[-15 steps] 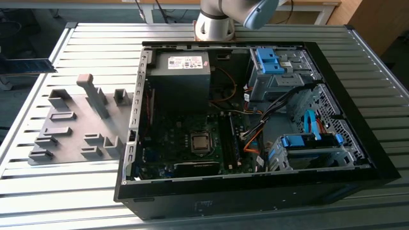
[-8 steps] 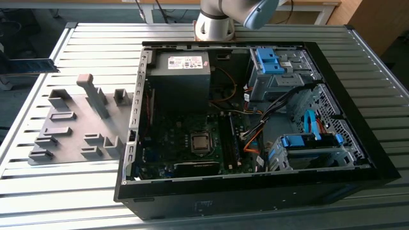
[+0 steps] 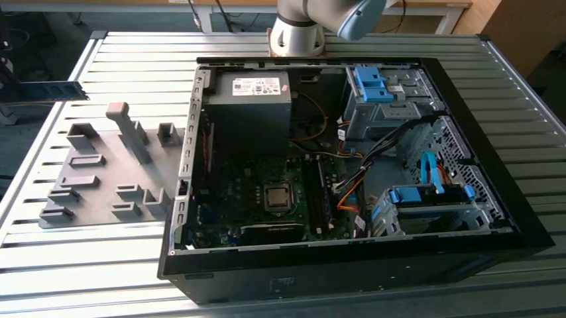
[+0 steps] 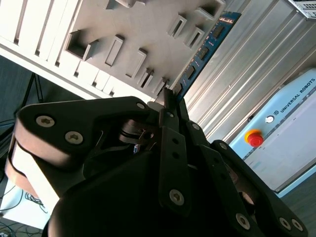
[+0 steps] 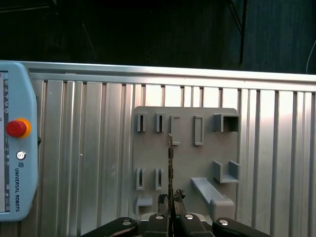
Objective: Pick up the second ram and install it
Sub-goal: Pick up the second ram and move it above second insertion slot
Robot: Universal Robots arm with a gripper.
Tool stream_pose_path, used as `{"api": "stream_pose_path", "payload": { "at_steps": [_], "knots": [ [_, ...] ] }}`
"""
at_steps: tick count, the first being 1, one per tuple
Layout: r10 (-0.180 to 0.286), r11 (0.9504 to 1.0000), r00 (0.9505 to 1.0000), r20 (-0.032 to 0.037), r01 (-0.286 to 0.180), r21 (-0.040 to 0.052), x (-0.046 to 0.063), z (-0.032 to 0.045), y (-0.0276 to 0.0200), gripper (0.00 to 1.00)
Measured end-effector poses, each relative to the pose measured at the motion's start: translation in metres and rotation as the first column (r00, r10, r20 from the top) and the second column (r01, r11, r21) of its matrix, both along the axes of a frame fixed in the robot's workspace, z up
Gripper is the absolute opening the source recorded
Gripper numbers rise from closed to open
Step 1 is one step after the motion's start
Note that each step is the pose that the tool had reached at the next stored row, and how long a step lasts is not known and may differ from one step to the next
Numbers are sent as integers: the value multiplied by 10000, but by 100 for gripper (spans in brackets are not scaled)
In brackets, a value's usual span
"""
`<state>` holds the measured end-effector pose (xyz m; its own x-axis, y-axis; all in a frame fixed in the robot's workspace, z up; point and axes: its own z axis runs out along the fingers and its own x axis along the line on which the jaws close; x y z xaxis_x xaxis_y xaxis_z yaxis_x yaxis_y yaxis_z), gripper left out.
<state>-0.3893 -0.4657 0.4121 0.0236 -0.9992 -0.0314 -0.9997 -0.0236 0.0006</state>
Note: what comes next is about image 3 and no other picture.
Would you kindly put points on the green RAM stick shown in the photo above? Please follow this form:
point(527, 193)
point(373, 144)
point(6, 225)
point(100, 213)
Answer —
point(52, 91)

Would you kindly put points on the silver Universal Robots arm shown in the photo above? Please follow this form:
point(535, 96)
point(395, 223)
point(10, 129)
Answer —
point(297, 36)

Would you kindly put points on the black RAM slot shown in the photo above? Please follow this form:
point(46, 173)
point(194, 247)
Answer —
point(311, 198)

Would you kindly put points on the grey stand foot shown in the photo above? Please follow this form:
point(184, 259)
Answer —
point(7, 116)

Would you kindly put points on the black office chair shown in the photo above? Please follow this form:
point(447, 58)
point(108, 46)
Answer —
point(38, 43)

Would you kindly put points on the grey parts rack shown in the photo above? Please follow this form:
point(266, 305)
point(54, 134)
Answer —
point(111, 155)

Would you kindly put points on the grey power supply unit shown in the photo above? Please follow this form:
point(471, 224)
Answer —
point(247, 116)

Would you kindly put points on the green motherboard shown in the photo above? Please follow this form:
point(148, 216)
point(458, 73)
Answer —
point(239, 198)

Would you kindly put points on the silver CPU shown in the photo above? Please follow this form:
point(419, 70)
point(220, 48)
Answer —
point(278, 198)

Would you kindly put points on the black CPU socket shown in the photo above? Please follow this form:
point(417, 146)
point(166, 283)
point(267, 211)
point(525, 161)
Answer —
point(278, 212)

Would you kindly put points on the black graphics card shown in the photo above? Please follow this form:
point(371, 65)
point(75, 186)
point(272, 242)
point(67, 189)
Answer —
point(271, 232)

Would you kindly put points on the blue drive latch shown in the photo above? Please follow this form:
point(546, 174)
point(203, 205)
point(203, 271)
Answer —
point(371, 86)

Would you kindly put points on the grey metal drive cage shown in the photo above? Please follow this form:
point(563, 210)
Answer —
point(389, 116)

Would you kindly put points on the grey metal disk bay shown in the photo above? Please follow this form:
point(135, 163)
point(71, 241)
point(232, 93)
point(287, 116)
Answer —
point(385, 225)

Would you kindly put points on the hard disk in blue carrier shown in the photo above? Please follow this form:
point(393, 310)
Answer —
point(411, 195)

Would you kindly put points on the black PC case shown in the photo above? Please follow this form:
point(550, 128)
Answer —
point(354, 275)

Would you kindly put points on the brown wooden cabinet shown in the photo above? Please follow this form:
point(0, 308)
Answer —
point(522, 33)

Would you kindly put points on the white frame wooden desk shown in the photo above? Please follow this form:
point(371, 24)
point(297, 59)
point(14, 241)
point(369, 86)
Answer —
point(451, 20)

